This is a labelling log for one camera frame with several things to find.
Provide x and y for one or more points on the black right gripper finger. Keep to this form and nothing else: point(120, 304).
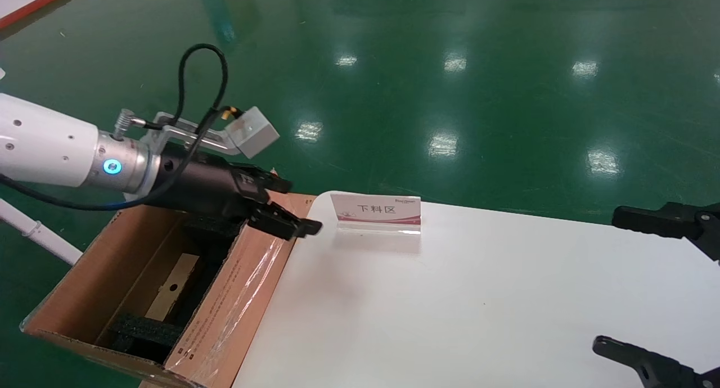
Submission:
point(652, 368)
point(664, 220)

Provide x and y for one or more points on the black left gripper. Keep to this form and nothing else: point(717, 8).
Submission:
point(208, 185)

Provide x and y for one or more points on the small cardboard box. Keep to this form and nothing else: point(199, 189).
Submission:
point(181, 273)

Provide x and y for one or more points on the large open cardboard box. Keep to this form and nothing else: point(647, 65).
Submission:
point(242, 287)

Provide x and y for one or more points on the acrylic sign with red print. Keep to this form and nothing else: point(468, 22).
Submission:
point(377, 211)

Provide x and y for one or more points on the white pipe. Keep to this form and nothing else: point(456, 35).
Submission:
point(39, 233)

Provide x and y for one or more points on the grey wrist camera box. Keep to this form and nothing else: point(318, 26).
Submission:
point(253, 132)

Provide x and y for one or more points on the grey metal camera bracket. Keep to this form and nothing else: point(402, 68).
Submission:
point(185, 132)

